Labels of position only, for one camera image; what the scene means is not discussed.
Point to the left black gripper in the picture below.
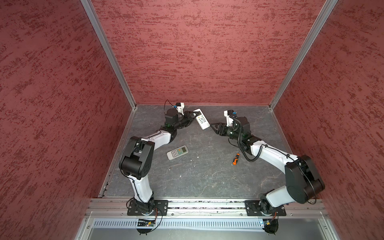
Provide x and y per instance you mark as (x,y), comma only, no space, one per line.
(188,114)

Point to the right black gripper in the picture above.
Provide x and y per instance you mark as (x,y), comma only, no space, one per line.
(219,128)

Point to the white AC remote control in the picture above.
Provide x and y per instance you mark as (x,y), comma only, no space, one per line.
(201,119)

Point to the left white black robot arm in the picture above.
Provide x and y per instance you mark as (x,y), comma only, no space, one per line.
(136,159)

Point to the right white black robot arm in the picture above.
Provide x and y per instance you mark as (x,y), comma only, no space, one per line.
(303,181)

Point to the grey remote control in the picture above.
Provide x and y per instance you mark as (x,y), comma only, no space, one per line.
(178,152)

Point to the orange black screwdriver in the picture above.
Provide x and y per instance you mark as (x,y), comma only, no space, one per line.
(236,159)

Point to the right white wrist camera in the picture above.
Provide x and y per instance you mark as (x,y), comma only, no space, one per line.
(230,116)

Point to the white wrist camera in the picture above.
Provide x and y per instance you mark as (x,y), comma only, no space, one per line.
(230,116)
(180,108)

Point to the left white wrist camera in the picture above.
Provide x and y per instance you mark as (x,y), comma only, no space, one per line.
(180,108)

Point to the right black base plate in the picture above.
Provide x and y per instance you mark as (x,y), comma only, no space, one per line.
(260,208)

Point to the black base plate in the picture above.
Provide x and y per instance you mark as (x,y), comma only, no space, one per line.
(260,208)
(152,208)

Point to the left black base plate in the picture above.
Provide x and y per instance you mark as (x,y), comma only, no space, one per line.
(152,208)

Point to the right aluminium corner post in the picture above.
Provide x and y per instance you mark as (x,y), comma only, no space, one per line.
(317,26)

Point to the aluminium corner post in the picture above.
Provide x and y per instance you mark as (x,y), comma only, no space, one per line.
(97,26)
(317,26)

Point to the white slotted cable duct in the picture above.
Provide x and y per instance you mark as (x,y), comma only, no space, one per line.
(192,224)

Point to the left aluminium corner post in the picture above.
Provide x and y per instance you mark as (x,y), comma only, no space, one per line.
(97,26)

